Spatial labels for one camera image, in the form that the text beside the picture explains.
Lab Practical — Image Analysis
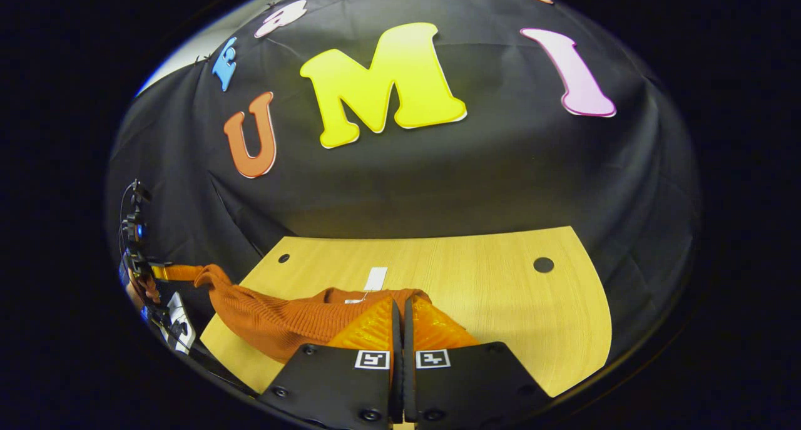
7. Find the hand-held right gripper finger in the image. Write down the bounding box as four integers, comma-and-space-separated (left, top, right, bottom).
260, 295, 403, 427
404, 294, 551, 427

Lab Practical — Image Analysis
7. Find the orange jacket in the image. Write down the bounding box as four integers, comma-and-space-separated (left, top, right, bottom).
150, 264, 432, 363

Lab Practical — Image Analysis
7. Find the white power strip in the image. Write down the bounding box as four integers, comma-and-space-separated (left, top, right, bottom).
160, 291, 196, 356

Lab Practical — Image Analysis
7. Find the black backdrop cloth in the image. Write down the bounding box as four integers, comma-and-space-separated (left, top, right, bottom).
103, 0, 702, 381

